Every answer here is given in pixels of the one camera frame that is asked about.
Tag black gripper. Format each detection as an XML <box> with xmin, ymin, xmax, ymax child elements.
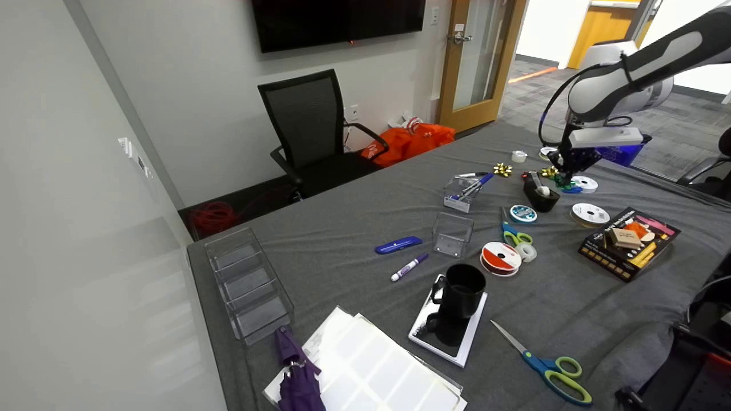
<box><xmin>549</xmin><ymin>141</ymin><xmax>608</xmax><ymax>190</ymax></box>

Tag white spool blue ribbon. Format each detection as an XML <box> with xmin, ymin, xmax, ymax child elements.
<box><xmin>566</xmin><ymin>174</ymin><xmax>600</xmax><ymax>197</ymax></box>

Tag black tape dispenser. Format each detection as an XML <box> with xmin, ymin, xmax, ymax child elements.
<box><xmin>519</xmin><ymin>169</ymin><xmax>563</xmax><ymax>214</ymax></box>

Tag white tape roll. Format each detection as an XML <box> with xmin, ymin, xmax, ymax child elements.
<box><xmin>514</xmin><ymin>240</ymin><xmax>540</xmax><ymax>268</ymax></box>

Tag clear container blue contents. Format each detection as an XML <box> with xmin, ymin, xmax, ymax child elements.
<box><xmin>442</xmin><ymin>169</ymin><xmax>496</xmax><ymax>214</ymax></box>

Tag red ribbon spool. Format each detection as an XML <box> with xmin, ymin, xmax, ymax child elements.
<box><xmin>477</xmin><ymin>240</ymin><xmax>526</xmax><ymax>280</ymax></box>

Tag clear square container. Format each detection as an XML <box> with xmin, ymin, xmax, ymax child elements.
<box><xmin>430</xmin><ymin>210</ymin><xmax>476</xmax><ymax>260</ymax></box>

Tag teal line spool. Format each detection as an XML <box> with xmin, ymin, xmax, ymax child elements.
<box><xmin>508</xmin><ymin>200</ymin><xmax>541</xmax><ymax>225</ymax></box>

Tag small blue green scissors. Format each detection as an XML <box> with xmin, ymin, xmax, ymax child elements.
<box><xmin>498</xmin><ymin>218</ymin><xmax>538</xmax><ymax>250</ymax></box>

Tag black box colourful print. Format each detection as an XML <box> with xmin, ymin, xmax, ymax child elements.
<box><xmin>576</xmin><ymin>206</ymin><xmax>683</xmax><ymax>282</ymax></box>

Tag wooden glass door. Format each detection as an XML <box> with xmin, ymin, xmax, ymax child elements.
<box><xmin>436</xmin><ymin>0</ymin><xmax>530</xmax><ymax>137</ymax></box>

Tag black mug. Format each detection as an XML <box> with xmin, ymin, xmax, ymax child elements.
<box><xmin>431</xmin><ymin>260</ymin><xmax>488</xmax><ymax>321</ymax></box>

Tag orange bag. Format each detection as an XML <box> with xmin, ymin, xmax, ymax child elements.
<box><xmin>359</xmin><ymin>119</ymin><xmax>460</xmax><ymax>170</ymax></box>

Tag purple marker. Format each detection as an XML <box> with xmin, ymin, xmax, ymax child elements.
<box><xmin>388</xmin><ymin>250</ymin><xmax>435</xmax><ymax>286</ymax></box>

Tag large blue green scissors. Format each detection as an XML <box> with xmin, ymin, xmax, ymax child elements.
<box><xmin>488</xmin><ymin>317</ymin><xmax>596</xmax><ymax>408</ymax></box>

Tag white tablet device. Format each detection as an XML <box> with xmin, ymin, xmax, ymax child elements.
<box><xmin>406</xmin><ymin>278</ymin><xmax>491</xmax><ymax>369</ymax></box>

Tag black office chair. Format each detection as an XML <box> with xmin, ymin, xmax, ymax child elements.
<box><xmin>255</xmin><ymin>65</ymin><xmax>394</xmax><ymax>204</ymax></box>

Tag purple cloth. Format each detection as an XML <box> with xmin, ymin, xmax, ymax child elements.
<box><xmin>271</xmin><ymin>325</ymin><xmax>329</xmax><ymax>411</ymax></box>

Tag clear organiser tray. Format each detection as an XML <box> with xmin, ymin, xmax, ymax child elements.
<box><xmin>202</xmin><ymin>228</ymin><xmax>297</xmax><ymax>346</ymax></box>

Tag black wall television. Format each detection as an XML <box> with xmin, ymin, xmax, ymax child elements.
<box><xmin>250</xmin><ymin>0</ymin><xmax>427</xmax><ymax>55</ymax></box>

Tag red cable coil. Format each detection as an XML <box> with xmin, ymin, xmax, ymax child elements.
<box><xmin>187</xmin><ymin>198</ymin><xmax>244</xmax><ymax>240</ymax></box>

